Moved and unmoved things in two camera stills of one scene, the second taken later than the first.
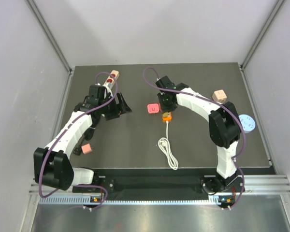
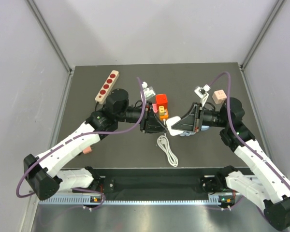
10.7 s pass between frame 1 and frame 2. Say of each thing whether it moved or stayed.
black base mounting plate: stayed
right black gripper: moved
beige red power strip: stayed
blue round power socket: moved
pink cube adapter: stayed
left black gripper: moved
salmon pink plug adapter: stayed
